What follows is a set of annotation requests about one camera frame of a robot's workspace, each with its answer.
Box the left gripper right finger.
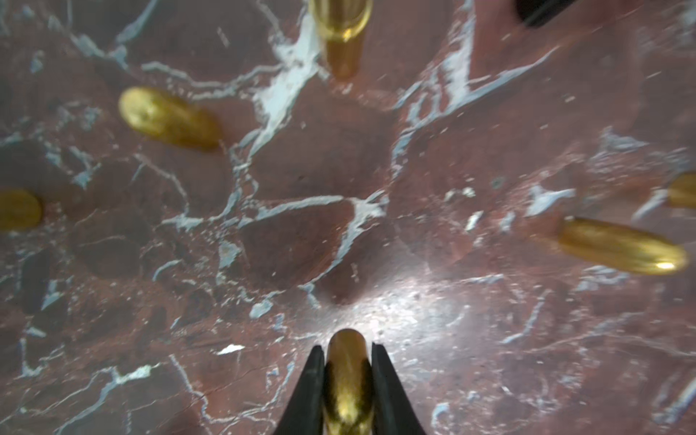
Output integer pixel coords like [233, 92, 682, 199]
[372, 343, 426, 435]

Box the gold lipstick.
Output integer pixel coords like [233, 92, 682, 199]
[323, 329, 374, 435]
[667, 171, 696, 210]
[1, 188, 43, 231]
[309, 0, 373, 81]

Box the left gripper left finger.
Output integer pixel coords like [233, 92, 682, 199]
[273, 345, 326, 435]

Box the black lipstick cap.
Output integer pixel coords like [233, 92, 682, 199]
[515, 0, 575, 28]

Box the gold lipstick cap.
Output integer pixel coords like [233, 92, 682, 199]
[558, 217, 690, 276]
[118, 86, 224, 150]

